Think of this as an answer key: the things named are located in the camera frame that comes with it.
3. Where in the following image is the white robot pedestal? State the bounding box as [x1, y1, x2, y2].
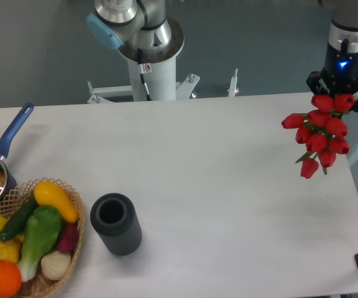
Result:
[86, 55, 240, 105]

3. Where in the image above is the white garlic bulb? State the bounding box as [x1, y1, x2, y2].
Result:
[41, 250, 71, 281]

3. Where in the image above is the dark grey ribbed vase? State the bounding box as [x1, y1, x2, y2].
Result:
[90, 193, 142, 256]

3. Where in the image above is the green cucumber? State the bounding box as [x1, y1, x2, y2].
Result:
[0, 197, 39, 242]

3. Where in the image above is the red tulip bouquet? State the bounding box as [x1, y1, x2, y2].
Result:
[281, 94, 356, 179]

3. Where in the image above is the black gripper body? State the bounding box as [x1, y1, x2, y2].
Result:
[321, 42, 358, 97]

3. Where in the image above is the yellow squash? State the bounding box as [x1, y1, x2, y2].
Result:
[34, 181, 79, 224]

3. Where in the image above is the woven wicker basket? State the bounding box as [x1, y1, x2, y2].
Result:
[0, 178, 85, 297]

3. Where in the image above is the black pedestal cable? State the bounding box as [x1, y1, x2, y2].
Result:
[137, 48, 153, 102]

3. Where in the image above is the green bok choy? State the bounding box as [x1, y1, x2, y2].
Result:
[17, 205, 63, 282]

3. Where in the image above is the orange fruit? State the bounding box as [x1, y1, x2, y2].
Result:
[0, 261, 22, 297]

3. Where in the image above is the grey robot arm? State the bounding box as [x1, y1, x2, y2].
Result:
[86, 1, 358, 112]

